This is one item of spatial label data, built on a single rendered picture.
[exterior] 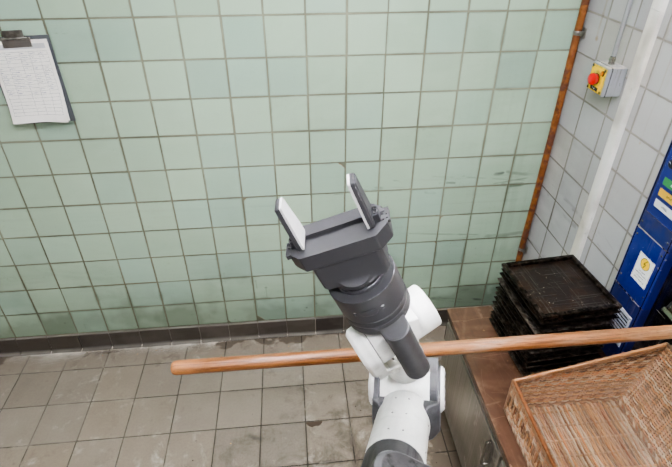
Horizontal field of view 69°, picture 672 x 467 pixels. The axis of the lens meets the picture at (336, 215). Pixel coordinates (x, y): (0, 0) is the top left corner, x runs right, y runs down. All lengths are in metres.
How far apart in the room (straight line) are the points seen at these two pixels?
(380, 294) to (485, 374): 1.35
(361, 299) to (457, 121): 1.67
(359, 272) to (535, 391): 1.29
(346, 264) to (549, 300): 1.31
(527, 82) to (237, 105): 1.19
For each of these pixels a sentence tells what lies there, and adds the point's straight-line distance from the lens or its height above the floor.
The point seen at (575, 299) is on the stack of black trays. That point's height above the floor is 0.87.
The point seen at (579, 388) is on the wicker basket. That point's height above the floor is 0.67.
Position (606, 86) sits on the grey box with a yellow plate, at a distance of 1.98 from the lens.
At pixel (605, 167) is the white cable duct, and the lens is 2.05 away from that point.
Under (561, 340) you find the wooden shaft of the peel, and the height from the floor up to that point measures 1.20.
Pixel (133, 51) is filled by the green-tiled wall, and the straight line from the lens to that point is 2.05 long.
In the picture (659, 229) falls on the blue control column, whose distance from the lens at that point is 1.82.
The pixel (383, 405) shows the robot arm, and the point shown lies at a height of 1.30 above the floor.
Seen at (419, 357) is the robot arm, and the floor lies 1.52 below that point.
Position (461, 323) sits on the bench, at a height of 0.58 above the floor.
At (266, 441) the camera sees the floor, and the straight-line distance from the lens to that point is 2.39.
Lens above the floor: 2.01
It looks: 33 degrees down
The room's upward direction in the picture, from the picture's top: straight up
